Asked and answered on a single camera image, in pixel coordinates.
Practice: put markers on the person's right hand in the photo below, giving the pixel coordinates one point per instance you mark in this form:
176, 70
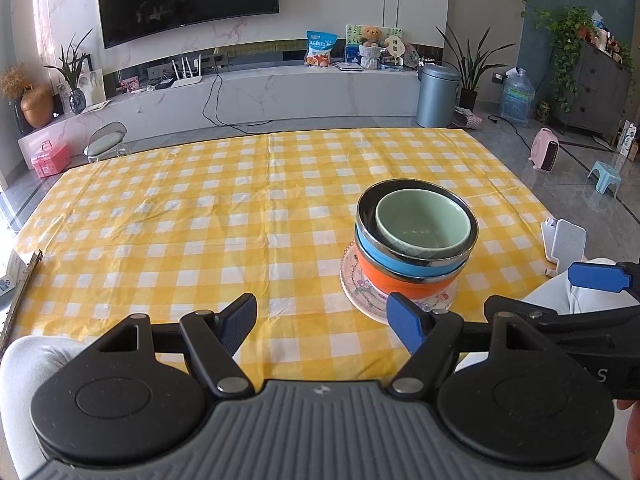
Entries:
634, 430

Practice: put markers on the blue snack bag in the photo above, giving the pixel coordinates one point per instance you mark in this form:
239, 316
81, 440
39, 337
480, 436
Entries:
320, 47

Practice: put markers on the blue steel bowl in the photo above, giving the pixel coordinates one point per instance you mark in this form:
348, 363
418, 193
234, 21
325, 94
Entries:
370, 260

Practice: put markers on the grey drawer cabinet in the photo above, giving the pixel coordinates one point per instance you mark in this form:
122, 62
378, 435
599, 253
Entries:
597, 90

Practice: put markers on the white fruit-painted plate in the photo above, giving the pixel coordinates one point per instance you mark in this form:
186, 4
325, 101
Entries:
369, 313

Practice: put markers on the long-leaf potted plant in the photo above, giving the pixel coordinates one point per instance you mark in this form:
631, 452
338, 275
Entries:
470, 70

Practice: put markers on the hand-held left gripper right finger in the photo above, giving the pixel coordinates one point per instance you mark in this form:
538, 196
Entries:
407, 320

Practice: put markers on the green ceramic bowl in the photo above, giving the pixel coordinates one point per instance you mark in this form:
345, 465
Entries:
425, 225

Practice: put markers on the black wall television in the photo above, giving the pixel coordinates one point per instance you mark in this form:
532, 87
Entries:
185, 0

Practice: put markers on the small floor plant pot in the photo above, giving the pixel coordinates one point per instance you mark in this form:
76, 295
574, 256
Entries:
543, 112

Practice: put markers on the trailing ivy plant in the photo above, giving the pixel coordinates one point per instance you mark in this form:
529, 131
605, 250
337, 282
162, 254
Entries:
567, 40

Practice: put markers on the blue water jug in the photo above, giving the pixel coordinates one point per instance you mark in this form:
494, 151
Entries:
517, 100

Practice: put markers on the person's right leg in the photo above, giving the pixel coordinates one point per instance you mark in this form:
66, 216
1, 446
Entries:
552, 292

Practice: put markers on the loose white papers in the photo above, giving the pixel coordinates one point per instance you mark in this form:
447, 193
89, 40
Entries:
96, 106

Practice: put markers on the white router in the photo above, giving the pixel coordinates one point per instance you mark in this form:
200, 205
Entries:
186, 81

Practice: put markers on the white portrait print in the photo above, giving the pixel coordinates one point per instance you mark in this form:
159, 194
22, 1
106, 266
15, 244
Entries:
90, 87

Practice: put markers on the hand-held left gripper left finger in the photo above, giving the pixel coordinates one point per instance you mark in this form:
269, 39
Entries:
239, 320

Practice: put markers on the pink photo frame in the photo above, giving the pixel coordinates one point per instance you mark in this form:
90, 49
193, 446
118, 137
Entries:
129, 85

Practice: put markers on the blue tissue pack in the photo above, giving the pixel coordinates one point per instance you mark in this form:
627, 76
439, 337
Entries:
352, 55

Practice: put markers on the yellow checked tablecloth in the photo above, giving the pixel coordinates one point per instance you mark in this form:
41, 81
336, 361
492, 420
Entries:
200, 210

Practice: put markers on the orange steel bowl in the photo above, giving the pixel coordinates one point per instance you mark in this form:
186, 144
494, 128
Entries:
385, 280

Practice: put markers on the grey pedal bin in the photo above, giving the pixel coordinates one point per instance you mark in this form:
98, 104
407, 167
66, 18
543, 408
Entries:
436, 97

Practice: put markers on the pink space heater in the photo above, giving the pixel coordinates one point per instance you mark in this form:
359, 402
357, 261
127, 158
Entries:
545, 152

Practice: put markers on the teddy bear bouquet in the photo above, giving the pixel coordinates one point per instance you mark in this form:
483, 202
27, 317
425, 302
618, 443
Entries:
371, 40

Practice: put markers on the green poster board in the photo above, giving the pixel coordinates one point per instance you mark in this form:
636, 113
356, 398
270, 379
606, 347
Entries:
352, 32

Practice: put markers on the pink storage box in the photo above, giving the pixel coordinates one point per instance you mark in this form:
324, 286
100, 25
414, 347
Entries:
50, 160

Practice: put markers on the white marble media console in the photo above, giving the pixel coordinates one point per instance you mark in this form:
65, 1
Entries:
300, 100

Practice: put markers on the pink gift bag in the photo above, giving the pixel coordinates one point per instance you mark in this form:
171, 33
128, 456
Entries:
467, 120

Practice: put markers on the clear glass plate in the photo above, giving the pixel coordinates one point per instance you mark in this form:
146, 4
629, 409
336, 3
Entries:
352, 280

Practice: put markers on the round orange vase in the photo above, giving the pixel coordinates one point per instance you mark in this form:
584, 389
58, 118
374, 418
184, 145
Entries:
37, 107

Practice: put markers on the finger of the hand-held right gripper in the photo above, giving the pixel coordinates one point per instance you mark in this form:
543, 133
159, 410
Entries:
575, 321
595, 277

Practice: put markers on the small blue plastic stool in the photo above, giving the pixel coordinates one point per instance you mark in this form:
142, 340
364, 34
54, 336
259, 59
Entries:
604, 172

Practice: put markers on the person's leg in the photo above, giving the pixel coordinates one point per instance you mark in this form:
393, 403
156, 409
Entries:
552, 292
20, 385

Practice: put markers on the round paper fan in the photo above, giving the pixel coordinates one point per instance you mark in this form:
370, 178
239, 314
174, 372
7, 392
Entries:
395, 47

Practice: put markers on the green plant in blue vase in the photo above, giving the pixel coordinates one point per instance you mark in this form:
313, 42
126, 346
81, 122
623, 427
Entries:
76, 100

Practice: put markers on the grey round stool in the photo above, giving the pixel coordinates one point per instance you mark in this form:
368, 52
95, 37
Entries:
105, 140

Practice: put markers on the person's left leg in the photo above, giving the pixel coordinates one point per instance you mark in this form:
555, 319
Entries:
20, 385

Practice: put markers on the white phone stand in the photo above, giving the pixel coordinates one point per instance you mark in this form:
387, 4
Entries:
567, 242

